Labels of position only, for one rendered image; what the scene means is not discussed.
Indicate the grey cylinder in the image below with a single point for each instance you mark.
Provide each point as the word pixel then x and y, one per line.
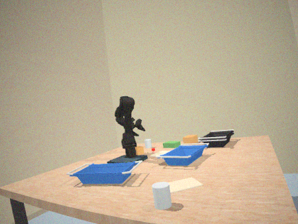
pixel 162 195
pixel 148 143

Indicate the orange block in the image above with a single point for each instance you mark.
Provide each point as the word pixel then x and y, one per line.
pixel 190 139

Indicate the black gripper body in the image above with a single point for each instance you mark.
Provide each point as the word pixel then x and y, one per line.
pixel 137 124

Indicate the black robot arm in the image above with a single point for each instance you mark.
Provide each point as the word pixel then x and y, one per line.
pixel 124 109

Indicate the green rectangular block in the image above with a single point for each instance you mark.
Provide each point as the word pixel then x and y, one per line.
pixel 171 144

